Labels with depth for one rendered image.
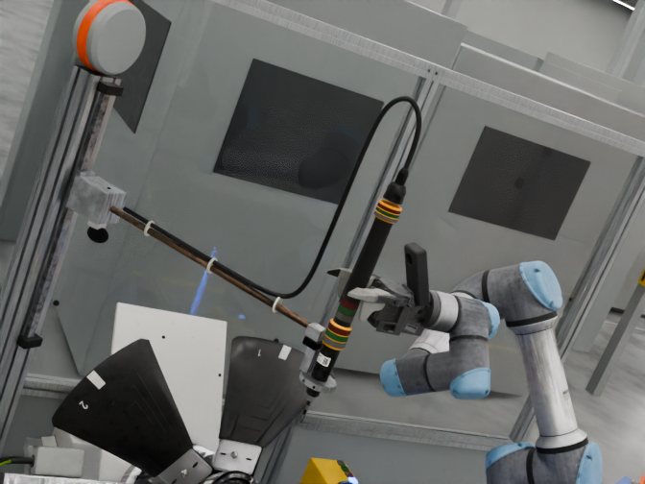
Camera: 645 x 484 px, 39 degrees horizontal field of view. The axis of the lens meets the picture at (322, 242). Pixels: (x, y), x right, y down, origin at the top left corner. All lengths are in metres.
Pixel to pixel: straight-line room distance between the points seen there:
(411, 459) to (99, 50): 1.65
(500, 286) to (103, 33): 1.00
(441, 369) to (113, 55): 0.91
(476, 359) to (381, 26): 2.82
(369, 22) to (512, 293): 2.48
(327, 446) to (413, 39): 2.30
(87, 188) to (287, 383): 0.58
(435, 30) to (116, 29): 2.77
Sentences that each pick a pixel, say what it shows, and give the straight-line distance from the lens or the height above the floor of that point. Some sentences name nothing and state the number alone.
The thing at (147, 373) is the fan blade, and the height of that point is 1.38.
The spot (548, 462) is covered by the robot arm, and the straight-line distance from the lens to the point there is 2.17.
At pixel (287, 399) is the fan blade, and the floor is 1.36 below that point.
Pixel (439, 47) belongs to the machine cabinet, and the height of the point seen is 2.05.
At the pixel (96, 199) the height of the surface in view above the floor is 1.57.
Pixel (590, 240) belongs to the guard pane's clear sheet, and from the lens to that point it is 2.95.
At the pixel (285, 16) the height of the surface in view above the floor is 2.03.
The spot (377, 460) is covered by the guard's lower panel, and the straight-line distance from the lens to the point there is 2.91.
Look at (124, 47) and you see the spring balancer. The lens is 1.99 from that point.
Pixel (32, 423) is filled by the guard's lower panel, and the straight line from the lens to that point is 2.47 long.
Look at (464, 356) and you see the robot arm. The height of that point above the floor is 1.60.
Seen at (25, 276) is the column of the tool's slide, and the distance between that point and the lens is 2.11.
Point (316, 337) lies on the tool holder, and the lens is 1.70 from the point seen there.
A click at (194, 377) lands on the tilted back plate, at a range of 2.06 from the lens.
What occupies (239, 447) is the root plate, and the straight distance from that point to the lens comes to 1.84.
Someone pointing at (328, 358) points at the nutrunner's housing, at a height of 1.52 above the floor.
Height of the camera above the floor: 2.14
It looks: 15 degrees down
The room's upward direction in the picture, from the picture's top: 22 degrees clockwise
